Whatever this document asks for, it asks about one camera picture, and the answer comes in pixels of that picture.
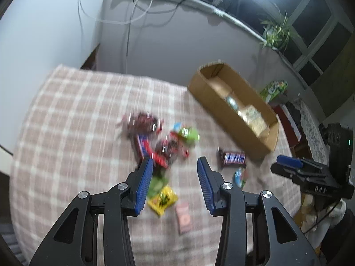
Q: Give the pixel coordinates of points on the white lace cloth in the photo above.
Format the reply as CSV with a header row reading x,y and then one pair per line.
x,y
310,127

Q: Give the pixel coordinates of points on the pink snack packet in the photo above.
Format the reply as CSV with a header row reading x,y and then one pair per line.
x,y
184,219

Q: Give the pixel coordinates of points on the white fluffy cloth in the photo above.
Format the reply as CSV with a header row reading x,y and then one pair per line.
x,y
337,216

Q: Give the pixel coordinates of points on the cardboard box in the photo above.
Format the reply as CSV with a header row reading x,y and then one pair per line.
x,y
222,116

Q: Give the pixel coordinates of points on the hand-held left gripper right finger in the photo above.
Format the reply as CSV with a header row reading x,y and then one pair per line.
x,y
204,185

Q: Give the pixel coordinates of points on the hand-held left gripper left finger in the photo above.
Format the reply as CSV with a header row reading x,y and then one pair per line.
x,y
142,188

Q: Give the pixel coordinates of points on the potted spider plant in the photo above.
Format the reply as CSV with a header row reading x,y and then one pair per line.
x,y
276,32

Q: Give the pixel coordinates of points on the green juice carton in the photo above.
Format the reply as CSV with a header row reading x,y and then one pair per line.
x,y
273,90

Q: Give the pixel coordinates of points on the pink plaid blanket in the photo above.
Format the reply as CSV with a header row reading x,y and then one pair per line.
x,y
83,122

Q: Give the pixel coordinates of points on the grey window sill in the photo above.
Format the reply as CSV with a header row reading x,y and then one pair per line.
x,y
194,2

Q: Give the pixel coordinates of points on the red box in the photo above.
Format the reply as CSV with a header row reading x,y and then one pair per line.
x,y
287,117

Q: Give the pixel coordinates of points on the brown chocolate bar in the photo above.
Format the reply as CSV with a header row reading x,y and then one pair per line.
x,y
233,158

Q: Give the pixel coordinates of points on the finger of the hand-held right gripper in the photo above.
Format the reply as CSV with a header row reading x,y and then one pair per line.
x,y
288,160
283,170

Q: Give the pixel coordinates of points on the green leafy snack packet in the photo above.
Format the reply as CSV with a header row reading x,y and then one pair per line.
x,y
158,185

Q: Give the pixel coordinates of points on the beige printed packet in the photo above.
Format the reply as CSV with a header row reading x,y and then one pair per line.
x,y
252,119

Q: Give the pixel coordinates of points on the blue red chocolate bar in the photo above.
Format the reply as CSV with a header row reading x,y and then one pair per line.
x,y
142,145

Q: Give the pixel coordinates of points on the yellow candy packet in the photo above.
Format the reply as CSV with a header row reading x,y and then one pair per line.
x,y
163,199

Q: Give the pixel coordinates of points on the window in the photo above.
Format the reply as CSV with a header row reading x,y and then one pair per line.
x,y
313,22

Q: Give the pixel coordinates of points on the round yellow wrapped candy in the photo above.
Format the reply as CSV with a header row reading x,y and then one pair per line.
x,y
230,101

